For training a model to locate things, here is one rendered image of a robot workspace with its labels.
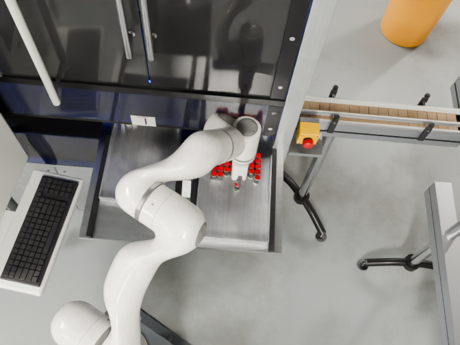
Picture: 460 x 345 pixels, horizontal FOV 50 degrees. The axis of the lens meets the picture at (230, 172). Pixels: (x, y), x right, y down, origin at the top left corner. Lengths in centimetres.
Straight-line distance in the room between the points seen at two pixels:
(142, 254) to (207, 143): 29
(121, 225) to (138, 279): 63
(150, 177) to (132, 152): 78
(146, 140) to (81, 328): 85
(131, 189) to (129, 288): 23
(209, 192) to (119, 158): 36
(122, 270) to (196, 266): 148
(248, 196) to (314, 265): 98
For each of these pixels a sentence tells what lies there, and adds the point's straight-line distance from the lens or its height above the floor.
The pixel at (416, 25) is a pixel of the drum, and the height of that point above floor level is 22.
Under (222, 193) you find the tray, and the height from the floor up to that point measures 88.
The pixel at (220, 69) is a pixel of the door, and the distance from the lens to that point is 151.
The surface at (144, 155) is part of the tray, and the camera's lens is 187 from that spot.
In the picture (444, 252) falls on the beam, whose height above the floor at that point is 55.
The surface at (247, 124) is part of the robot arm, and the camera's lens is 143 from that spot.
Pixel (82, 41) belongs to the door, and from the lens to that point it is 152.
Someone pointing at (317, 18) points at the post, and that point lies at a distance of 134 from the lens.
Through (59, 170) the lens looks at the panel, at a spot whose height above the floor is 55.
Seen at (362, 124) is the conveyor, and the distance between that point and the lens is 197.
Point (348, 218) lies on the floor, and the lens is 282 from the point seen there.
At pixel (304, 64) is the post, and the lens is 147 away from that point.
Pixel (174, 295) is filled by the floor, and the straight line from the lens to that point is 259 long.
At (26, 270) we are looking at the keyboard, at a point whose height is 83.
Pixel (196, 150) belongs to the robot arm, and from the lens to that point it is 109.
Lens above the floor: 252
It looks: 64 degrees down
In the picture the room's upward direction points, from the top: 7 degrees clockwise
